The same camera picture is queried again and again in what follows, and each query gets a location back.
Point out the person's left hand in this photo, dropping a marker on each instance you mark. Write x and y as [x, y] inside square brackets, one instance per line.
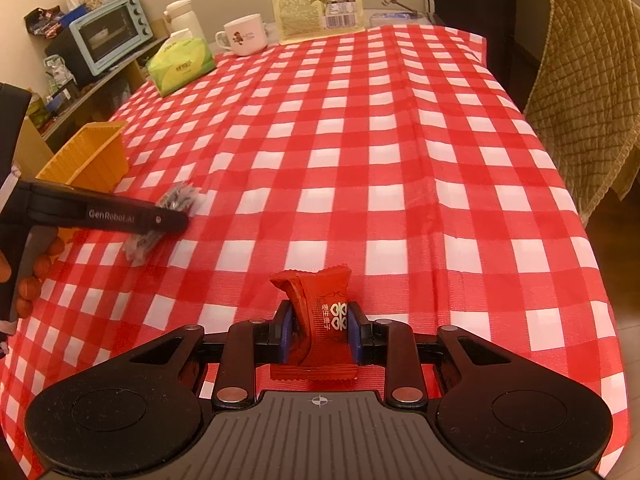
[47, 260]

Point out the sunflower seed bag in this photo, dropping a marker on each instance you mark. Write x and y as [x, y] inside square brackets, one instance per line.
[300, 10]

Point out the light blue toaster oven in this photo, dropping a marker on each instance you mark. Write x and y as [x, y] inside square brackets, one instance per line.
[107, 35]

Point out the grey snack packet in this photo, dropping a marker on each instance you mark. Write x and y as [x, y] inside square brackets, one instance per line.
[182, 197]

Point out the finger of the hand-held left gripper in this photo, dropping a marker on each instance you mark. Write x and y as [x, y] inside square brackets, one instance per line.
[167, 220]

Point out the chair with quilted cover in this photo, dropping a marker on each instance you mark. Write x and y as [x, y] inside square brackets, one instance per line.
[585, 85]

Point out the green and white bag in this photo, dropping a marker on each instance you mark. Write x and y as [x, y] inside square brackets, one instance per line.
[57, 75]

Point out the green tissue box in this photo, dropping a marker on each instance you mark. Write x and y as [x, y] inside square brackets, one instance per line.
[180, 67]

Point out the black and red snack bag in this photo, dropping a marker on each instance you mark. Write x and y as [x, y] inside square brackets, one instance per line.
[44, 22]

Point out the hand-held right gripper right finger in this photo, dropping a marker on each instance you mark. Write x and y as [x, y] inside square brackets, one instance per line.
[352, 335]

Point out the blue box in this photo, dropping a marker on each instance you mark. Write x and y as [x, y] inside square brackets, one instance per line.
[75, 15]

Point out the orange plastic tray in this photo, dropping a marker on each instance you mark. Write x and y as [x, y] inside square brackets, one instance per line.
[95, 155]

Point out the white mug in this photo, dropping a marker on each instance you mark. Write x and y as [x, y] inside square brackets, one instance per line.
[247, 35]

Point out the black cabinet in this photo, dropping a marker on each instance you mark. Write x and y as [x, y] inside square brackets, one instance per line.
[475, 0]

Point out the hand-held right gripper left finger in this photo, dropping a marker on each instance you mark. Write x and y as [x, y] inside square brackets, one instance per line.
[286, 335]

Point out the red snack packet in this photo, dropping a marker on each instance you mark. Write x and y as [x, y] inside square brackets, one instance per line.
[325, 310]

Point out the red checkered tablecloth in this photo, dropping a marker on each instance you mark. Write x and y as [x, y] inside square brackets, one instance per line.
[400, 185]

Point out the white kettle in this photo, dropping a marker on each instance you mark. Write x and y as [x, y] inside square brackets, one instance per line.
[177, 15]

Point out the wooden shelf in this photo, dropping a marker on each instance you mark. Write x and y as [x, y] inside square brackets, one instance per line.
[35, 145]

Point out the orange-lidded jar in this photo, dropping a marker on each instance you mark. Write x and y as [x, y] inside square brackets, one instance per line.
[37, 112]

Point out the clear plastic packet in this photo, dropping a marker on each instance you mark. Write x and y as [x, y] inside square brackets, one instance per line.
[395, 17]

